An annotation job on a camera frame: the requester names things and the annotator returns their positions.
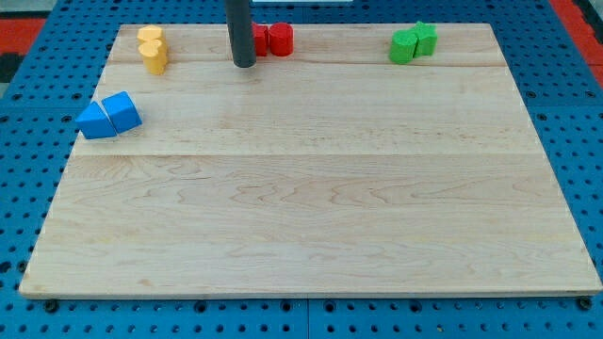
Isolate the yellow heart block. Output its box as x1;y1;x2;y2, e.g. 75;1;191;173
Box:
138;40;167;75

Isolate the blue triangle block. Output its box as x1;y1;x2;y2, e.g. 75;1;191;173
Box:
75;102;117;139

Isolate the light wooden board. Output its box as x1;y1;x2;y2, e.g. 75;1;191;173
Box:
20;24;602;299

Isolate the red cylinder block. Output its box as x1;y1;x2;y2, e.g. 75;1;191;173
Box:
269;23;294;57

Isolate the red block behind rod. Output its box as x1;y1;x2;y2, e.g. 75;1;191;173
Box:
252;23;269;57

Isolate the green cylinder block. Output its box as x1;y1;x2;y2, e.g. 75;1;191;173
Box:
389;30;417;64

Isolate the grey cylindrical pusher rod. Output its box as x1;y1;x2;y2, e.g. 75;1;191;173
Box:
224;0;256;68

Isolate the green star block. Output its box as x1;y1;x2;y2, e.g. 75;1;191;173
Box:
412;22;438;57

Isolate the blue cube block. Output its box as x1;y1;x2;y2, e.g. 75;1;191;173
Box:
102;91;142;134

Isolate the yellow hexagon block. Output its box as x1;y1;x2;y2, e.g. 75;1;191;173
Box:
137;24;165;44

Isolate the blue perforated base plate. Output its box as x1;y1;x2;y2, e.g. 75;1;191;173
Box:
1;1;602;338

